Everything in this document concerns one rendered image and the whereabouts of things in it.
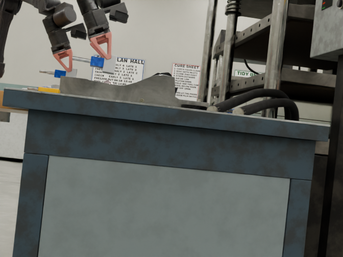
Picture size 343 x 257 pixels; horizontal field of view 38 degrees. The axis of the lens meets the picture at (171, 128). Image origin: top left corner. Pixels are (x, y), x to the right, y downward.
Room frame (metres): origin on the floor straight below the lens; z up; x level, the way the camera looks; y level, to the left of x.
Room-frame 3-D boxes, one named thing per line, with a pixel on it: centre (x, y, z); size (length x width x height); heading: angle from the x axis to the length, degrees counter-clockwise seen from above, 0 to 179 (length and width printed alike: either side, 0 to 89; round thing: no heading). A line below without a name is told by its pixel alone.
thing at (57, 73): (1.81, 0.43, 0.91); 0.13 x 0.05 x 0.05; 99
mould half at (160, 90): (1.80, 0.15, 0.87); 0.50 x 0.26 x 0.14; 100
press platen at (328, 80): (2.54, -0.67, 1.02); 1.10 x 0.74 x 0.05; 10
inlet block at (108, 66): (1.55, 0.26, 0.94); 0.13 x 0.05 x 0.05; 99
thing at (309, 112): (2.47, -0.55, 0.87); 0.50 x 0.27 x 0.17; 100
